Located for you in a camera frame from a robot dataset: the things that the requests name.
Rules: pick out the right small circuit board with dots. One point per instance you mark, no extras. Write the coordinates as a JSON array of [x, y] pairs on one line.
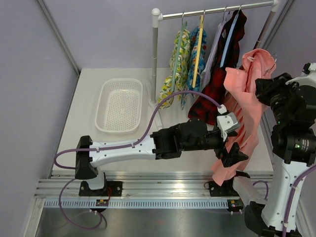
[[235, 205]]

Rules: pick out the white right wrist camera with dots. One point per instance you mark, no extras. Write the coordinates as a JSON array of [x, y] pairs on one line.
[[308, 76]]

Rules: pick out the yellow wooden hanger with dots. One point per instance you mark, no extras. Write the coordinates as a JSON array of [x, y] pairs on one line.
[[198, 50]]

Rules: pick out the red black plaid garment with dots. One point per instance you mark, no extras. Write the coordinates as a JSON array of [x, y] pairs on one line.
[[203, 109]]

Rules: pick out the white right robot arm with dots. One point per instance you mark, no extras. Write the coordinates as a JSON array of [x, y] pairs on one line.
[[293, 102]]

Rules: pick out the white perforated plastic basket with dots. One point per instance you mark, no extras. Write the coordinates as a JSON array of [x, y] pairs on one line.
[[119, 106]]

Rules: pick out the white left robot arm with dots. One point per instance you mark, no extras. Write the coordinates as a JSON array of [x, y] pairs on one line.
[[166, 143]]

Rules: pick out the aluminium mounting rail frame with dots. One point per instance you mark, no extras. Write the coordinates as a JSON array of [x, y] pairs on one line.
[[174, 185]]

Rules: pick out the yellow lemon print garment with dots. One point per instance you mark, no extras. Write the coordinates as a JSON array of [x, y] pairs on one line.
[[178, 65]]

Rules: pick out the pink skirt hanger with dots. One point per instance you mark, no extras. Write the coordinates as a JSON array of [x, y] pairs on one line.
[[267, 64]]

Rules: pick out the white slotted cable duct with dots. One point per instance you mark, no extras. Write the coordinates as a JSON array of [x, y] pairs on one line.
[[140, 203]]

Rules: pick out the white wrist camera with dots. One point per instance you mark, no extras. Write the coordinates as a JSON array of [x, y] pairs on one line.
[[226, 122], [308, 76]]

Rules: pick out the pink pleated skirt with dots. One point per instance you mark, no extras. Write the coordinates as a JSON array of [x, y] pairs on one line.
[[242, 101]]

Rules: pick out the light blue hanger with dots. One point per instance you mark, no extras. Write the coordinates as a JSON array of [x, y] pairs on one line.
[[229, 37]]

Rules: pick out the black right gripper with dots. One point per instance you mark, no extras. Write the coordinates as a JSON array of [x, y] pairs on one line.
[[265, 88]]

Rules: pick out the small circuit board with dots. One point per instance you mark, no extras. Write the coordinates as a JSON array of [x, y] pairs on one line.
[[102, 202], [235, 205]]

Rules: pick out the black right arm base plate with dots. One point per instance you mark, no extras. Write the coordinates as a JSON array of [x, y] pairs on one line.
[[225, 190]]

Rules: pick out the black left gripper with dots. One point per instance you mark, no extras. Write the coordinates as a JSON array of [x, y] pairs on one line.
[[233, 156]]

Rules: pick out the mint green hanger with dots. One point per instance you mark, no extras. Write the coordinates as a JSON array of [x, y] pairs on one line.
[[175, 65]]

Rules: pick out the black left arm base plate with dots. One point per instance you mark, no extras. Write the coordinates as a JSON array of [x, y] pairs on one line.
[[112, 188]]

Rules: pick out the lavender hanger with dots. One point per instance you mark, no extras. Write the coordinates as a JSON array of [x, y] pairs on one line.
[[215, 43]]

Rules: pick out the left small circuit board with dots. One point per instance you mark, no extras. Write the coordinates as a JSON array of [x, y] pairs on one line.
[[102, 202]]

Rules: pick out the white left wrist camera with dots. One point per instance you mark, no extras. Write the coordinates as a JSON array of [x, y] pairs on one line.
[[226, 122]]

